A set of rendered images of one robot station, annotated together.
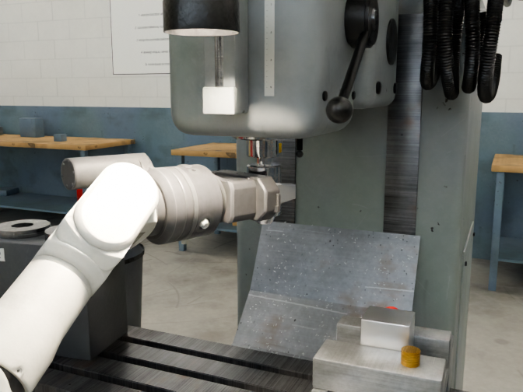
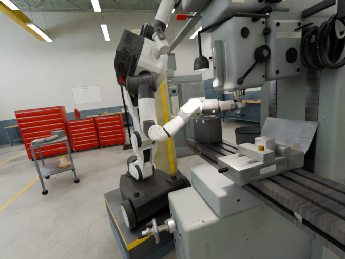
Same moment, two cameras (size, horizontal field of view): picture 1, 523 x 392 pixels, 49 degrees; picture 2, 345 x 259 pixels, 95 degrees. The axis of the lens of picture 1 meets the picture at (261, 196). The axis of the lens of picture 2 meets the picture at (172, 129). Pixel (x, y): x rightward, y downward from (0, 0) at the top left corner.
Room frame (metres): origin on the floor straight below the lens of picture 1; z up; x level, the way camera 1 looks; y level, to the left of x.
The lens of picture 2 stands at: (-0.06, -0.45, 1.31)
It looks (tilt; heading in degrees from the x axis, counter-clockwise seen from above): 11 degrees down; 52
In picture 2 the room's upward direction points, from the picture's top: 7 degrees counter-clockwise
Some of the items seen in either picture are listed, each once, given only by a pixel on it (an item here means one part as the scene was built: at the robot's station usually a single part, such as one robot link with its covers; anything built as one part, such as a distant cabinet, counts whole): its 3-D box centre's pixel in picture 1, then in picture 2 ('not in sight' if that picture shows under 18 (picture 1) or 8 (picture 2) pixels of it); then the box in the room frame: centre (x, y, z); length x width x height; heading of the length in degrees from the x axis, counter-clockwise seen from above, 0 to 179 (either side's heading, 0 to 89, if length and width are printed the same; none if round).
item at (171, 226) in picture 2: not in sight; (161, 228); (0.30, 0.20, 0.64); 0.16 x 0.12 x 0.12; 157
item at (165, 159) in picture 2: not in sight; (157, 110); (1.35, 1.65, 1.15); 0.52 x 0.40 x 2.30; 157
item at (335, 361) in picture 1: (378, 372); (254, 151); (0.64, -0.14, 1.03); 0.15 x 0.06 x 0.04; 68
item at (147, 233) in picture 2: not in sight; (155, 229); (0.33, 0.34, 0.52); 0.22 x 0.06 x 0.06; 157
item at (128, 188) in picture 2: not in sight; (145, 178); (0.56, 0.84, 0.59); 0.64 x 0.52 x 0.33; 85
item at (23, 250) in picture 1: (50, 283); (206, 128); (0.94, 0.36, 1.04); 0.22 x 0.12 x 0.20; 74
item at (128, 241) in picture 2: not in sight; (151, 214); (0.56, 0.84, 0.20); 0.78 x 0.68 x 0.40; 85
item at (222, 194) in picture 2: not in sight; (240, 178); (0.76, 0.00, 0.80); 0.50 x 0.35 x 0.12; 157
